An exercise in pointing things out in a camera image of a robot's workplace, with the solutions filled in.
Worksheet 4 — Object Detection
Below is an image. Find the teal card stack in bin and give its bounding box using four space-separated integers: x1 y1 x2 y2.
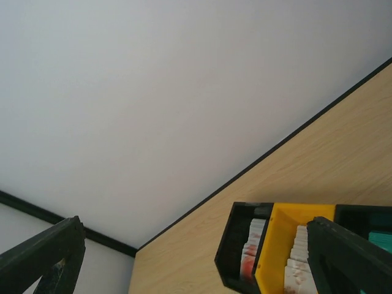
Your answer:
356 214 392 294

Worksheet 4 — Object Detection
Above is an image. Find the yellow middle bin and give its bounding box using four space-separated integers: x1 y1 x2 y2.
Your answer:
255 203 335 293

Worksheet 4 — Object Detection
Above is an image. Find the black bin with red cards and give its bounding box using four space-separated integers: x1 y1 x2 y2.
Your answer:
214 202 274 293

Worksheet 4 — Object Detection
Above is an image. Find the pink patterned white card stack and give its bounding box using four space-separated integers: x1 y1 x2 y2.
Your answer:
284 225 318 294

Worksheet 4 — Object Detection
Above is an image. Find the red patterned white card stack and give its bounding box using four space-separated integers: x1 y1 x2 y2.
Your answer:
239 219 266 281

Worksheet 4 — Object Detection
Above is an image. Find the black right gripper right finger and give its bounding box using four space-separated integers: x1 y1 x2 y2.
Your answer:
307 216 391 293

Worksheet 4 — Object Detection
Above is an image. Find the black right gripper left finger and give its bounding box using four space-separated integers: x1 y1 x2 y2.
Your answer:
1 216 86 293

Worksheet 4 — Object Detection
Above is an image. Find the black bin with teal cards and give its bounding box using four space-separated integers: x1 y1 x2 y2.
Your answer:
315 205 391 293

